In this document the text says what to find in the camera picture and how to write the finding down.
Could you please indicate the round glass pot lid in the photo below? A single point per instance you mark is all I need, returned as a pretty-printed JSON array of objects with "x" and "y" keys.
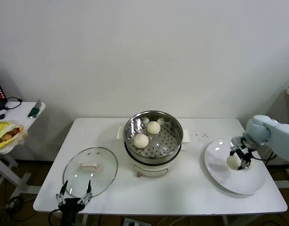
[{"x": 104, "y": 160}]

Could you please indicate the white side table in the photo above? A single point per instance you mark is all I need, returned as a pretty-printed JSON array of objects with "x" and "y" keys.
[{"x": 19, "y": 113}]

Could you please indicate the small black device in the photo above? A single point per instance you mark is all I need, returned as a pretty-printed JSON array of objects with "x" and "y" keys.
[{"x": 1, "y": 116}]

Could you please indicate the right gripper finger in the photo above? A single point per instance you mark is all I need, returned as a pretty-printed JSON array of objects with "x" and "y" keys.
[
  {"x": 245, "y": 161},
  {"x": 232, "y": 151}
]

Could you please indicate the white power strip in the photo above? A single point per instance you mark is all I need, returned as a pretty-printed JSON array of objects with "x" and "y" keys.
[{"x": 131, "y": 222}]

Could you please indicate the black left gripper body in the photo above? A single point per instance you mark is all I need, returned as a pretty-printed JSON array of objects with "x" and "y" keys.
[{"x": 69, "y": 206}]

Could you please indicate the yellow plastic food bag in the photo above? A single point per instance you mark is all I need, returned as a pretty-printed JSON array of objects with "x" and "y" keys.
[{"x": 3, "y": 131}]

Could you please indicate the white table leg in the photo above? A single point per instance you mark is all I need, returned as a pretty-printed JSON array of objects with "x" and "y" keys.
[
  {"x": 225, "y": 220},
  {"x": 85, "y": 220}
]

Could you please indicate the white desk foot frame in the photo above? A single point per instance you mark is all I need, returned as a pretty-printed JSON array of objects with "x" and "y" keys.
[{"x": 285, "y": 183}]

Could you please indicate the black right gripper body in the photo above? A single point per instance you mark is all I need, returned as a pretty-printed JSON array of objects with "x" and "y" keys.
[{"x": 242, "y": 142}]

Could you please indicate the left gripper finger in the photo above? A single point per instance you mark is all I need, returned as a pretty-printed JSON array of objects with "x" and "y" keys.
[
  {"x": 61, "y": 196},
  {"x": 87, "y": 195}
]

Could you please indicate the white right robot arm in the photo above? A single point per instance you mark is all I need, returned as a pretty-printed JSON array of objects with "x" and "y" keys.
[{"x": 283, "y": 134}]

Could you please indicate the white oval plate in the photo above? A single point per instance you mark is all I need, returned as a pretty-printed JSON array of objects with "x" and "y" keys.
[{"x": 217, "y": 164}]

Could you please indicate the perforated steel steamer basket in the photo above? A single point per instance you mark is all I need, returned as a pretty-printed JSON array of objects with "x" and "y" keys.
[{"x": 135, "y": 124}]

